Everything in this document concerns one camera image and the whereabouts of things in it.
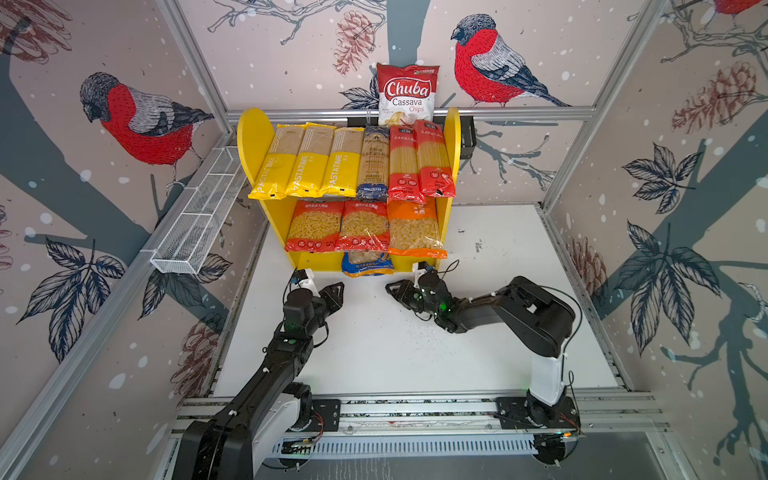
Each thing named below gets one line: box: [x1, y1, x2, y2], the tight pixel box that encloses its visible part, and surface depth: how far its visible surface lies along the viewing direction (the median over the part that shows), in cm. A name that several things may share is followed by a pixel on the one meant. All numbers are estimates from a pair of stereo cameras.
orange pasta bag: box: [387, 197, 448, 259], surface depth 92 cm
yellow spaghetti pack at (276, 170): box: [248, 124, 307, 200], surface depth 75 cm
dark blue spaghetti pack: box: [357, 126, 390, 201], surface depth 74 cm
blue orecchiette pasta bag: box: [342, 250, 395, 278], surface depth 100 cm
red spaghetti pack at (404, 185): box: [387, 125, 426, 204], surface depth 71 cm
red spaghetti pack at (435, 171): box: [414, 120, 457, 198], surface depth 72 cm
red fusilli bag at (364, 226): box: [336, 200, 389, 252], surface depth 93 cm
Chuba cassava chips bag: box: [376, 62, 440, 126], surface depth 87 cm
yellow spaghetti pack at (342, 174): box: [318, 127, 366, 198], surface depth 74 cm
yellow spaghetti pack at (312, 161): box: [285, 122, 337, 198], surface depth 76 cm
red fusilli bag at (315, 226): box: [285, 200, 344, 253], surface depth 94 cm
